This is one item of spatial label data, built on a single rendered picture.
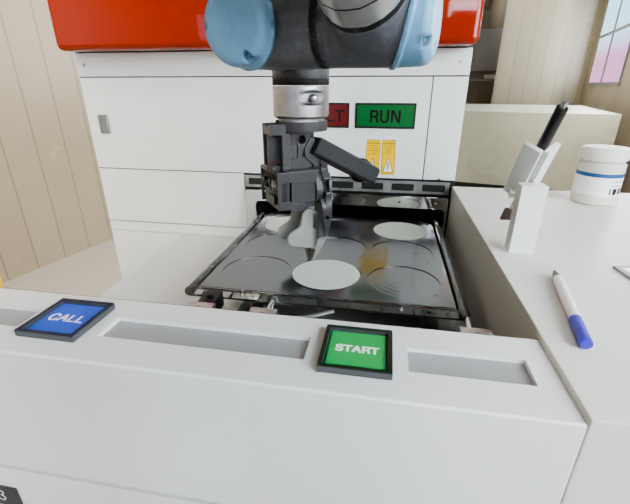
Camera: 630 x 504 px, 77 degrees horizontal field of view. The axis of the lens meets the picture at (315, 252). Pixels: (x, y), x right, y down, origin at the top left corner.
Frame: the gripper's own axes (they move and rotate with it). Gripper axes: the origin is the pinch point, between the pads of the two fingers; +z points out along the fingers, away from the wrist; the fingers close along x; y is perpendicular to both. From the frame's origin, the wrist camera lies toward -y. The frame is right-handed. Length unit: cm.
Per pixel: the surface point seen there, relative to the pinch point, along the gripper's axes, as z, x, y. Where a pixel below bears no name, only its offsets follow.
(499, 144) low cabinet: 36, -259, -353
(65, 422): 2.2, 19.5, 33.4
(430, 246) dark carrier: 1.3, 3.9, -20.3
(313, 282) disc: 1.2, 7.2, 3.8
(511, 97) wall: -6, -408, -542
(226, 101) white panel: -21.2, -35.8, 3.1
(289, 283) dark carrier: 1.3, 5.9, 6.9
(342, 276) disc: 1.2, 7.4, -0.8
